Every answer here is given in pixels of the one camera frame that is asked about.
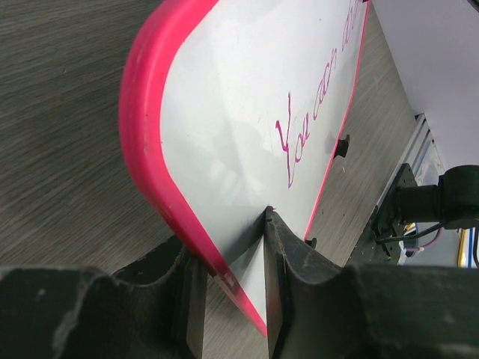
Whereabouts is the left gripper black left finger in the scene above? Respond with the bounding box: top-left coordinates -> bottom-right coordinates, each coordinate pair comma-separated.
1,237 -> 207,358

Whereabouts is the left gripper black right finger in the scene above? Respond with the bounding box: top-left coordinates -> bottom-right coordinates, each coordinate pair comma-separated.
264,207 -> 478,358

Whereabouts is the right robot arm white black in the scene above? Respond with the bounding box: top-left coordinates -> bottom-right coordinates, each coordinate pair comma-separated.
394,165 -> 478,230

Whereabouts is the black whiteboard foot right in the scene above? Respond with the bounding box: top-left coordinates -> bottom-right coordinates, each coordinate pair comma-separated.
335,135 -> 350,158

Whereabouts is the aluminium frame rail right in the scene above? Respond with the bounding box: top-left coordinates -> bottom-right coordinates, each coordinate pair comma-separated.
376,114 -> 444,207

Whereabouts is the blue yellow framed whiteboard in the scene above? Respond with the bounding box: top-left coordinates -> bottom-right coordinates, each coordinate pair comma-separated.
457,227 -> 479,269

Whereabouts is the black whiteboard foot left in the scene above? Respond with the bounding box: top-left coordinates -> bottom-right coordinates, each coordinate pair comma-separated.
305,238 -> 317,250

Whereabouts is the pink framed whiteboard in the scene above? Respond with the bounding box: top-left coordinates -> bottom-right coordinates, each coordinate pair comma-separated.
118,1 -> 370,334

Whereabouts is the black whiteboard foot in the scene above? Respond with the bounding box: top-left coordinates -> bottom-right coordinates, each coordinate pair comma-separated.
305,238 -> 317,250
335,135 -> 350,158

